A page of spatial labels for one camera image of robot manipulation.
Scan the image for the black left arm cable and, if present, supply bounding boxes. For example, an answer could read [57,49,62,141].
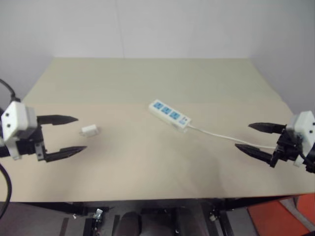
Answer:
[0,78,22,217]

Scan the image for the white plug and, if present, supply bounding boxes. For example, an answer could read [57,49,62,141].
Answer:
[79,125,99,137]

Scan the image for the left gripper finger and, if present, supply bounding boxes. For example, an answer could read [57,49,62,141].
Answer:
[36,114,79,127]
[45,146,88,164]

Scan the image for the black table frame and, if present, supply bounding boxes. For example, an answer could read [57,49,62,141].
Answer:
[56,193,315,236]

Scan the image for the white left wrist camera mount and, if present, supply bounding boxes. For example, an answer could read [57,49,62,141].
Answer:
[0,100,38,161]

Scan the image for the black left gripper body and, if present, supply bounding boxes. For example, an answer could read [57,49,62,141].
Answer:
[15,117,48,162]

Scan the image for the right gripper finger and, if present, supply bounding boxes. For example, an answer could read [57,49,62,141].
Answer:
[248,121,288,135]
[234,143,277,165]

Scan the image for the white power strip blue sockets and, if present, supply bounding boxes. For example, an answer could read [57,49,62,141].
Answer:
[148,98,192,134]

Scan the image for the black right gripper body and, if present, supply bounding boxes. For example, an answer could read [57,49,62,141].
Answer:
[270,127,305,168]

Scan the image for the orange floor object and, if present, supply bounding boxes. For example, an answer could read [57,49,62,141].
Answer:
[247,192,315,236]

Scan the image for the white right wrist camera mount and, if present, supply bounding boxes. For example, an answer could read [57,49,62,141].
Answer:
[286,111,315,168]

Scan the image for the white power strip cord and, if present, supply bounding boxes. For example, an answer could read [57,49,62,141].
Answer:
[188,124,277,149]

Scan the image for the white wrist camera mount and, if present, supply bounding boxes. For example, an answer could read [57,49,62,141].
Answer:
[0,100,38,161]
[286,111,315,168]

